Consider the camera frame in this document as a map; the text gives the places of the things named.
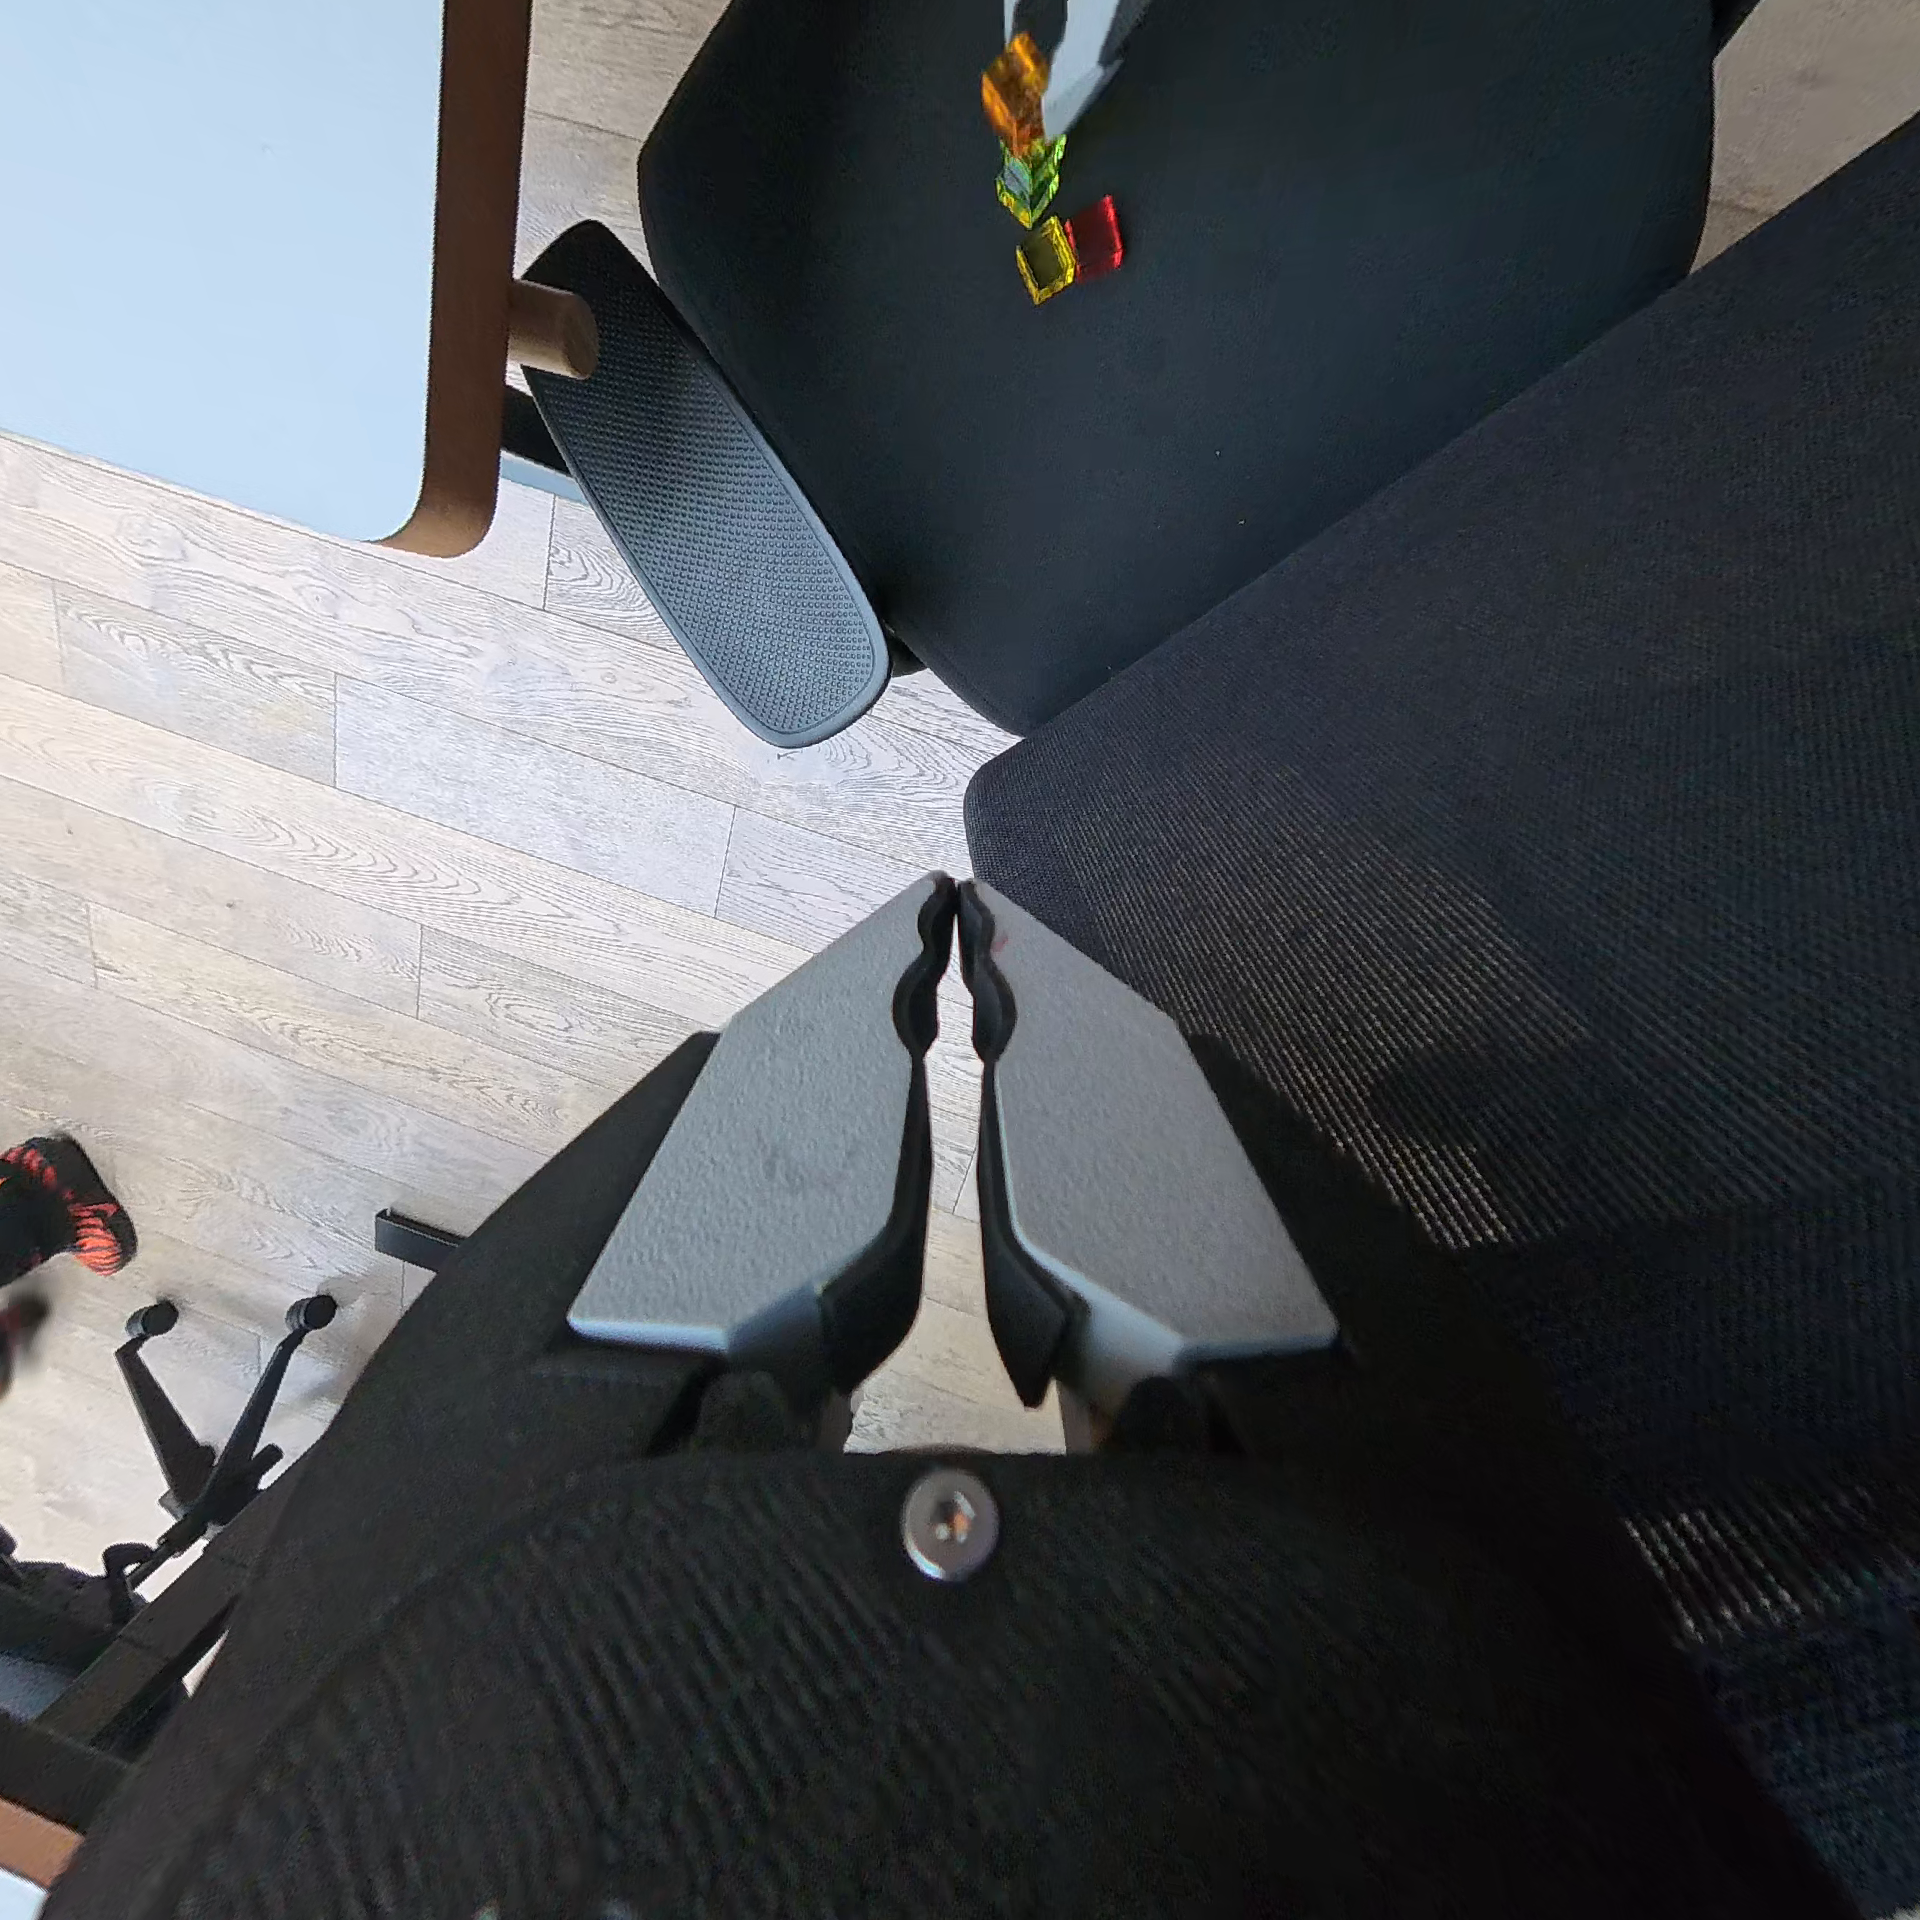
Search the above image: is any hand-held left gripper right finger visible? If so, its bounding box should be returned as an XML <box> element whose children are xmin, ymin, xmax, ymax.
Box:
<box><xmin>956</xmin><ymin>875</ymin><xmax>1342</xmax><ymax>1458</ymax></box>

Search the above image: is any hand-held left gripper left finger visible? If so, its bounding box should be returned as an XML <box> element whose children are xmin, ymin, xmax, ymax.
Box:
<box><xmin>565</xmin><ymin>872</ymin><xmax>963</xmax><ymax>1451</ymax></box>

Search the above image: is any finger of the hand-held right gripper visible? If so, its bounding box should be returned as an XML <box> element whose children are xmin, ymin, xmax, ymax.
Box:
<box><xmin>1004</xmin><ymin>0</ymin><xmax>1159</xmax><ymax>138</ymax></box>

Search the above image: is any orange transparent cube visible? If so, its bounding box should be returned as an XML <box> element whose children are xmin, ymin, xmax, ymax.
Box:
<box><xmin>980</xmin><ymin>35</ymin><xmax>1052</xmax><ymax>148</ymax></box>

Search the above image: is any blue-grey desk with wooden edge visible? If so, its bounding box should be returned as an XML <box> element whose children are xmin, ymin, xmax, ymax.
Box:
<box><xmin>0</xmin><ymin>0</ymin><xmax>603</xmax><ymax>559</ymax></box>

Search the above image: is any black office chair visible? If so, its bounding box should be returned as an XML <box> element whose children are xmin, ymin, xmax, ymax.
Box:
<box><xmin>511</xmin><ymin>0</ymin><xmax>1920</xmax><ymax>1920</ymax></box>

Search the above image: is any black caster chair base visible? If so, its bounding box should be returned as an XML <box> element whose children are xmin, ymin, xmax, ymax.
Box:
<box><xmin>113</xmin><ymin>1292</ymin><xmax>345</xmax><ymax>1562</ymax></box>

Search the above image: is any red black shoe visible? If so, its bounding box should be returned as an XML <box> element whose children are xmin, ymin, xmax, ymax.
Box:
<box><xmin>0</xmin><ymin>1134</ymin><xmax>141</xmax><ymax>1284</ymax></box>

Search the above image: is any black metal bracket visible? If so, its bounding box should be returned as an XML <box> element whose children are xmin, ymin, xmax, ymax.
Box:
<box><xmin>375</xmin><ymin>1205</ymin><xmax>482</xmax><ymax>1277</ymax></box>

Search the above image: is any black post with grey foot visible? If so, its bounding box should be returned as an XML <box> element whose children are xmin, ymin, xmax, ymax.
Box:
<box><xmin>499</xmin><ymin>386</ymin><xmax>584</xmax><ymax>503</ymax></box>

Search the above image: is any black metal frame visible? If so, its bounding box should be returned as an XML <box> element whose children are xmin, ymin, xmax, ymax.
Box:
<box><xmin>0</xmin><ymin>1543</ymin><xmax>264</xmax><ymax>1824</ymax></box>

